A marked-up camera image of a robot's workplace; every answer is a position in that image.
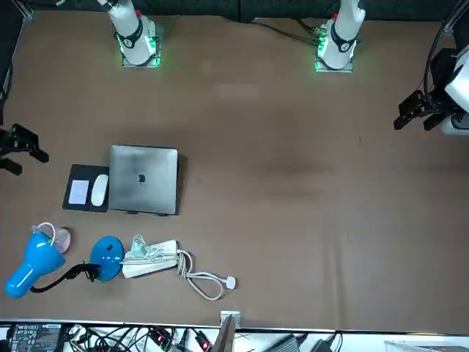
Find white power strip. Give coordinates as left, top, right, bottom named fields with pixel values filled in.
left=120, top=240, right=180, bottom=279

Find white cable with plug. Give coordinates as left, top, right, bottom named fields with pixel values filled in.
left=177, top=249, right=239, bottom=302

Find black labelled power adapter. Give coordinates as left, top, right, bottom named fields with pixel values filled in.
left=7, top=322, right=62, bottom=352

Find aluminium frame post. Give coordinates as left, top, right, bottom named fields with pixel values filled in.
left=214, top=310, right=241, bottom=352
left=13, top=0, right=36, bottom=23
left=440, top=0, right=469, bottom=36

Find white charger plug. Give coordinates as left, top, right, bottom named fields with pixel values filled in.
left=130, top=235, right=148, bottom=257

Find pink pen cup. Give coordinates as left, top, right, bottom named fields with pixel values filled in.
left=32, top=221, right=73, bottom=254

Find blue desk lamp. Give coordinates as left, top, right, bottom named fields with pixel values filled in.
left=5, top=230, right=125, bottom=298

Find grey laptop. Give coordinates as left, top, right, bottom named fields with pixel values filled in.
left=108, top=144, right=180, bottom=216

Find black mouse pad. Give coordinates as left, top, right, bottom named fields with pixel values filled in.
left=62, top=164, right=111, bottom=213

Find white computer mouse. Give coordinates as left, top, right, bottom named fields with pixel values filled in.
left=90, top=174, right=109, bottom=206

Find tangled black cables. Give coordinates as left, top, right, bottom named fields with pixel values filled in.
left=61, top=323, right=221, bottom=352

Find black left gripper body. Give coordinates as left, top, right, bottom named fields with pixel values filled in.
left=424, top=46, right=459, bottom=111

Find grey power adapter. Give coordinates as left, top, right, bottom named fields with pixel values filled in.
left=262, top=331, right=306, bottom=352

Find black base cable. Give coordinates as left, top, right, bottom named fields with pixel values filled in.
left=251, top=17, right=323, bottom=45

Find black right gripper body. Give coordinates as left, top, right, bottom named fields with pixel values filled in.
left=0, top=127, right=18, bottom=158

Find black lamp cord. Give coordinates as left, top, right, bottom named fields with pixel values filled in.
left=81, top=260, right=102, bottom=284

